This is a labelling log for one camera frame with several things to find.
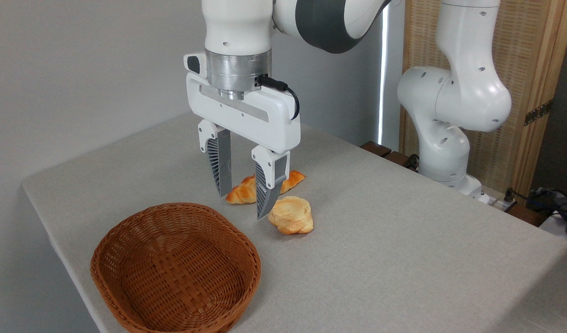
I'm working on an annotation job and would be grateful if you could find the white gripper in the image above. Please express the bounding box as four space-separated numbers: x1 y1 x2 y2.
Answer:
186 72 302 220

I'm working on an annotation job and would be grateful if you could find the round pale bread bun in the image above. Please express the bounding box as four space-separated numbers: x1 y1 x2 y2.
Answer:
267 196 314 235

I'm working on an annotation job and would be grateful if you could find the golden croissant bread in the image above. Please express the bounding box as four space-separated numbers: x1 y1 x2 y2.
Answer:
225 170 307 205

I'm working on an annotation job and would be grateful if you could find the brown wicker basket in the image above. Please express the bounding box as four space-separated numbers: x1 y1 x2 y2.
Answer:
90 202 262 333

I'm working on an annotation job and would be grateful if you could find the dark brown wooden block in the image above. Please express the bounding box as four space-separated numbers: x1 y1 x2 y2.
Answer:
384 151 419 173
505 203 549 228
360 141 393 158

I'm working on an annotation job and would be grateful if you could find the dark metal screen hinge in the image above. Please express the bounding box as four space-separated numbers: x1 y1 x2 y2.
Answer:
524 99 554 127

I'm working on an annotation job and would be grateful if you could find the wooden rattan folding screen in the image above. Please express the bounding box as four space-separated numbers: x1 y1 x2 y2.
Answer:
399 0 567 196

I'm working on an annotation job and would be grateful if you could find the dark grey cloth bundle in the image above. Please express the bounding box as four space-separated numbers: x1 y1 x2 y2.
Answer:
530 186 567 240

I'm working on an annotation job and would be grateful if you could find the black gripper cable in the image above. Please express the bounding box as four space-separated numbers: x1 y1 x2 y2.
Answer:
255 74 301 121

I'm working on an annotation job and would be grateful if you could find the black power cable with plug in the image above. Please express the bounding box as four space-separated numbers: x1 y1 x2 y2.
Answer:
502 187 567 218

